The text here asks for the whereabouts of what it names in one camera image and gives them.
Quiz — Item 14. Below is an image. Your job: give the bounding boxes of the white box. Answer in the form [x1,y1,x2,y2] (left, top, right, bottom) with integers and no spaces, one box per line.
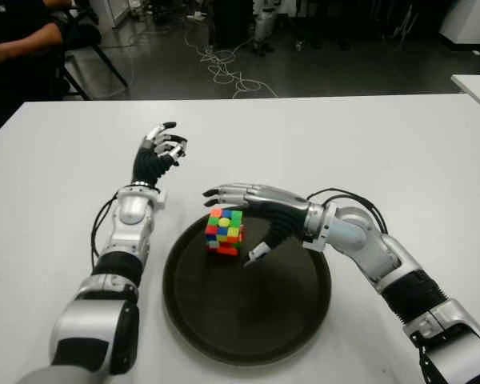
[88,0,133,29]

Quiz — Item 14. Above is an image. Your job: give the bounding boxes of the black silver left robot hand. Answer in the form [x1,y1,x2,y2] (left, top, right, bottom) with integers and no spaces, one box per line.
[131,121,188,188]

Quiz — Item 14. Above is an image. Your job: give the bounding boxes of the white cabinet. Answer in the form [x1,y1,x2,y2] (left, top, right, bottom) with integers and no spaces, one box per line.
[439,0,480,52]

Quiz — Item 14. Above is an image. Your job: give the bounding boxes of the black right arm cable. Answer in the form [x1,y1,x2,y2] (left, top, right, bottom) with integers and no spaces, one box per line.
[306,186,390,236]

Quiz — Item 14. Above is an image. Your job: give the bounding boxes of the round dark brown plate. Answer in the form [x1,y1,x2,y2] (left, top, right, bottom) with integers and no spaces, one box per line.
[162,214,332,366]

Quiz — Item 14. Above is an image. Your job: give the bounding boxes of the multicoloured Rubik's cube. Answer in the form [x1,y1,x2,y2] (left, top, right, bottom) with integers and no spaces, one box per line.
[205,207,246,257]

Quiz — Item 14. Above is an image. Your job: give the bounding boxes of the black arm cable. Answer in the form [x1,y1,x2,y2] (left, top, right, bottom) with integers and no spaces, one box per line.
[90,190,120,268]
[306,186,390,236]

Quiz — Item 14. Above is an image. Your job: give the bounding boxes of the white standing robot legs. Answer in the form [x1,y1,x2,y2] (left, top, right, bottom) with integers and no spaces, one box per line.
[252,0,277,57]

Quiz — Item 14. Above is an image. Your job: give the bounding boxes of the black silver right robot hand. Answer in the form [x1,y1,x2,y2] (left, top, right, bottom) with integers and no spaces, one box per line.
[202,182,310,268]

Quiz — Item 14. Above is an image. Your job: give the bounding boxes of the grey metal folding stand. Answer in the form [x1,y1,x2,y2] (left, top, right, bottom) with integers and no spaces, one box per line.
[391,0,420,41]

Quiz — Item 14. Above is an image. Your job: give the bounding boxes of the white side table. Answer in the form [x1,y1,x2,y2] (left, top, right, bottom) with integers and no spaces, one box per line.
[450,74,480,111]

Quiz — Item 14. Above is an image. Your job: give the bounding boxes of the bystander bare forearm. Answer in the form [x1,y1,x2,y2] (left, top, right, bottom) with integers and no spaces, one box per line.
[0,22,64,67]

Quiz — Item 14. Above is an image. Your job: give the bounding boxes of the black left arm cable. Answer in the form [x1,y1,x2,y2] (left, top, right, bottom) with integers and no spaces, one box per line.
[90,190,120,268]

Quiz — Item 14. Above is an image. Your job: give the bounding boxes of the tall black cabinet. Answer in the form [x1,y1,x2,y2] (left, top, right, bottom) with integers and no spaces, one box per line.
[210,0,257,48]

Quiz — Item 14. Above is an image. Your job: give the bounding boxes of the bystander black clothed body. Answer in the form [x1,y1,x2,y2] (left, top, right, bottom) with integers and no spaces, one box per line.
[0,0,69,137]

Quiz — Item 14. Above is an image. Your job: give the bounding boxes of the black office chair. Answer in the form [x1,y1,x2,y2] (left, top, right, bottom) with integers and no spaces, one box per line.
[58,6,129,101]

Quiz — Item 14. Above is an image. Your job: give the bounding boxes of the tangled white floor cable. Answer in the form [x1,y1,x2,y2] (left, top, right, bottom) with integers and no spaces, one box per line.
[183,27,279,99]

